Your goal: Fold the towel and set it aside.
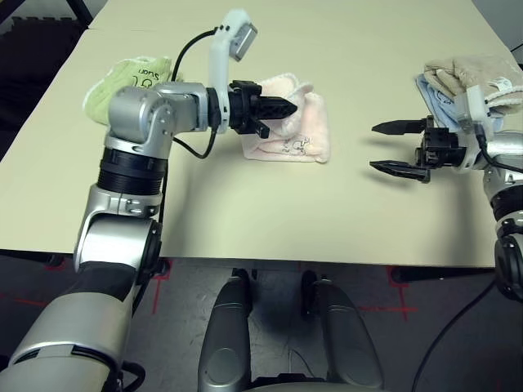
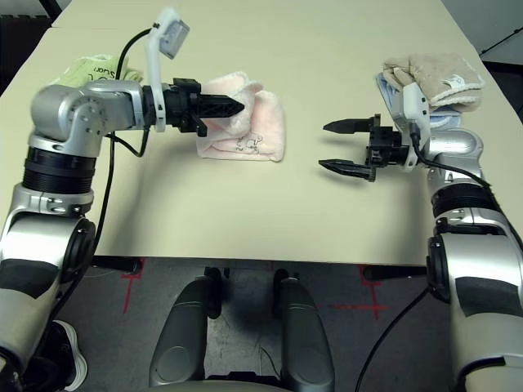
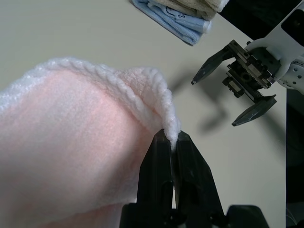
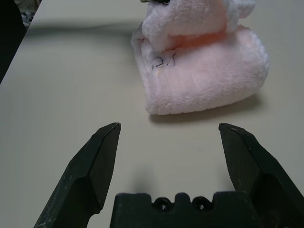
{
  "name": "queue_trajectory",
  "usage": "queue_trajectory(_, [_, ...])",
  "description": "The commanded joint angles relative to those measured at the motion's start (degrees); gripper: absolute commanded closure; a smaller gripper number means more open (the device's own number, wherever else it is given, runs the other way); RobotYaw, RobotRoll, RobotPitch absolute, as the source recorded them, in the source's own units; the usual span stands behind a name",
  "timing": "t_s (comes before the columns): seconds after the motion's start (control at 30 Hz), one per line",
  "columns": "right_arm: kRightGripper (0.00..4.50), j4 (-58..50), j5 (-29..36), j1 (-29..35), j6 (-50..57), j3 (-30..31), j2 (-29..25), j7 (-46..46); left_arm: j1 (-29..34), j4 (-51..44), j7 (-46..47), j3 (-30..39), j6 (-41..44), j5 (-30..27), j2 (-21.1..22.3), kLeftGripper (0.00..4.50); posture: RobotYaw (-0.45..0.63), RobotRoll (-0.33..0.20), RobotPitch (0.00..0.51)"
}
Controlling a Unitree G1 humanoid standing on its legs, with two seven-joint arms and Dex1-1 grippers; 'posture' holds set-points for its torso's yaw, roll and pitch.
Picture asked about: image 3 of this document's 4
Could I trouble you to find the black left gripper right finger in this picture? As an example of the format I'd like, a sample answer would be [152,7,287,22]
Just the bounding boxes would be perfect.
[174,131,226,228]

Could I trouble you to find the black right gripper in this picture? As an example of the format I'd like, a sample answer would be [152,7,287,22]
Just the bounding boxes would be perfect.
[190,39,284,127]

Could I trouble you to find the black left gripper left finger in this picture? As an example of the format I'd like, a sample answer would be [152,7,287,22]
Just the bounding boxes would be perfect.
[135,129,174,228]

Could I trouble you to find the pink ribbed towel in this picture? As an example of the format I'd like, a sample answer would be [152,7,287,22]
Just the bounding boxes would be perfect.
[0,56,183,228]

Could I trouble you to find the light blue folded towel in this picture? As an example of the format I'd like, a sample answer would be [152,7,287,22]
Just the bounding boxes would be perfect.
[130,0,213,47]

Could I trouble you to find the beige folded towel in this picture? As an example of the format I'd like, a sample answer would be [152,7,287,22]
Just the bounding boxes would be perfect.
[148,0,229,20]

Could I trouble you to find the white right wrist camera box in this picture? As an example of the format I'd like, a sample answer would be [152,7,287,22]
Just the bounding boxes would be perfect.
[244,4,304,81]

